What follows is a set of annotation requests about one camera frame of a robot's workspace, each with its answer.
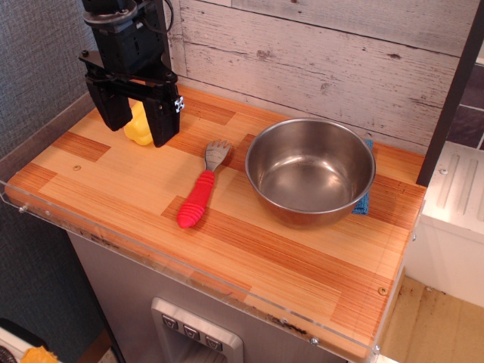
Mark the red handled metal spork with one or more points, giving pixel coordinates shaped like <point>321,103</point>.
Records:
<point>194,207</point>

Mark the blue cloth under pot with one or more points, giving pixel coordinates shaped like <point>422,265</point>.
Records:
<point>362,207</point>

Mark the clear acrylic left guard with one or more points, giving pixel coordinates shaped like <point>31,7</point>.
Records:
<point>45,136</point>

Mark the grey toy fridge cabinet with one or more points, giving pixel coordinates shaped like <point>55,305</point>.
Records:
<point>127,289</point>

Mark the yellow object bottom left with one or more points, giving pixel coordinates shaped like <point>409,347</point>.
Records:
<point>38,355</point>

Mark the silver dispenser button panel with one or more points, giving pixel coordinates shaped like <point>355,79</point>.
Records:
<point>193,332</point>

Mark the yellow toy capsicum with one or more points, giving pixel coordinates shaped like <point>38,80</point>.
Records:
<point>138,130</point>

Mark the clear acrylic guard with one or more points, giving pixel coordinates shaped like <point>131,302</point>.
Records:
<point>45,136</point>
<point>293,300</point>

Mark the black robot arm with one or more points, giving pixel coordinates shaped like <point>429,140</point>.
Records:
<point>115,11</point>

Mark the white toy sink unit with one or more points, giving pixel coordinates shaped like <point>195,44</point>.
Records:
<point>446,249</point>

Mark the stainless steel pot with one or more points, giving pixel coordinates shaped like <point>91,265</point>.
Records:
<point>309,172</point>

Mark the dark right frame post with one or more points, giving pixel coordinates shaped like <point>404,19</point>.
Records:
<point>453,99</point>

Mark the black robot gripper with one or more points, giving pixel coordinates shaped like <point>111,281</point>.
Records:
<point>127,65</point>

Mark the clear acrylic front guard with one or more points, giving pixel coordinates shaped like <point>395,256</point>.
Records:
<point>293,300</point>

